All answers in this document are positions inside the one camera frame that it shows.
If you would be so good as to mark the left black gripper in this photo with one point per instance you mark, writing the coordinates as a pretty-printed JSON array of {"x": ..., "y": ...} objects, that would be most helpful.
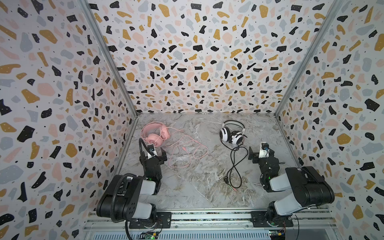
[{"x": 153, "y": 159}]

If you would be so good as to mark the pink headphones with cable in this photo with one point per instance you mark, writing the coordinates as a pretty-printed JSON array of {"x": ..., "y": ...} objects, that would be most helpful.
[{"x": 157, "y": 134}]

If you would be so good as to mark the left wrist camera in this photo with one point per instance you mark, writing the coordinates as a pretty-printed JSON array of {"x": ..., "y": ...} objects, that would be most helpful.
[{"x": 151, "y": 151}]

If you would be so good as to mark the left green circuit board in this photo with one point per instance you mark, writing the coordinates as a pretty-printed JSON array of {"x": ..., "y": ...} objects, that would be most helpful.
[{"x": 149, "y": 236}]

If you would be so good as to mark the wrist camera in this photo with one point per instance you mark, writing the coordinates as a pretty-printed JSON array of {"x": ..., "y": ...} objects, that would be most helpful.
[
  {"x": 151, "y": 151},
  {"x": 264, "y": 150}
]

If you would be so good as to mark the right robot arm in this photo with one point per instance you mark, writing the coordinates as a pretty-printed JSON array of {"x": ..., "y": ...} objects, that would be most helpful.
[{"x": 308, "y": 187}]

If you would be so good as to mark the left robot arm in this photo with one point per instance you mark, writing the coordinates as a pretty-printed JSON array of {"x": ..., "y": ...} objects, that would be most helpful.
[{"x": 120, "y": 201}]

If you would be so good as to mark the right circuit board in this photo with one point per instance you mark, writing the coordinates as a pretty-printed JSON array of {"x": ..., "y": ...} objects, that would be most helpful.
[{"x": 277, "y": 235}]

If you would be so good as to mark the white black headphones with cable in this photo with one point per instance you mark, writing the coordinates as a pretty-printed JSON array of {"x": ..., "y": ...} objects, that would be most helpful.
[{"x": 232, "y": 136}]

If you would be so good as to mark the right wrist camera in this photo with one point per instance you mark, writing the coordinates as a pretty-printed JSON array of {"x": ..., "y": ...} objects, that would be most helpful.
[{"x": 264, "y": 150}]

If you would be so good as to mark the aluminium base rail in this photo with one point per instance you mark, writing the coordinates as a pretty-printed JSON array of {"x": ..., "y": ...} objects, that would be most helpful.
[{"x": 242, "y": 219}]

